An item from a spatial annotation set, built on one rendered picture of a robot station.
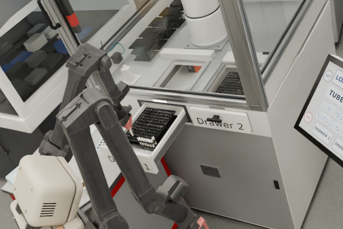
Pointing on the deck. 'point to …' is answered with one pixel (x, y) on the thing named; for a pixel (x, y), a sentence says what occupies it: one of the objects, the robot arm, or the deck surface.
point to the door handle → (46, 12)
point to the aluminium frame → (247, 102)
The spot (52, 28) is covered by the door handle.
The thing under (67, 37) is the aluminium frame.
